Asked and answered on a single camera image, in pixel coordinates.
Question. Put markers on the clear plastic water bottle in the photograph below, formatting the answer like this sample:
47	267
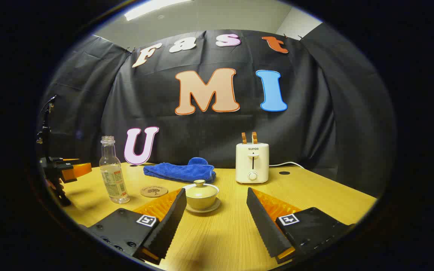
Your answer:
113	178

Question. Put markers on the round wooden coaster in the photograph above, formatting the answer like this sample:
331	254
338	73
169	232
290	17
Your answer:
153	191

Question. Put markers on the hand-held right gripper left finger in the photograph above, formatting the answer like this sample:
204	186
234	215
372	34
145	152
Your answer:
168	226

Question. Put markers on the pale green teacup lid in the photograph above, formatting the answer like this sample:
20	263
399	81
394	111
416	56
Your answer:
200	190

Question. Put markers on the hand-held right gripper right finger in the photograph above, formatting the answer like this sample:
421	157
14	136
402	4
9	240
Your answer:
264	226

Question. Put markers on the black tripod stand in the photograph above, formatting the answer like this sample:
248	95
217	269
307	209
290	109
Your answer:
45	131

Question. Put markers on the pale green saucer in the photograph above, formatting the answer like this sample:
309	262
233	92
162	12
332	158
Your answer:
214	207

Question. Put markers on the brown toast slice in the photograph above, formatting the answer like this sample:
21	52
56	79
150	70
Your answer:
254	137
244	138

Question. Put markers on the white toaster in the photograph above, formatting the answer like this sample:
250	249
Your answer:
252	162

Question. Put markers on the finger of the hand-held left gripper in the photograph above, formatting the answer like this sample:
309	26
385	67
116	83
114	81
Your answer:
79	170
70	160

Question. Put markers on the blue towel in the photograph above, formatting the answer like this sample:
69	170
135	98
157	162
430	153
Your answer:
181	172

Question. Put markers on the black backdrop cloth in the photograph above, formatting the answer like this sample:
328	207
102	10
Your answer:
209	131

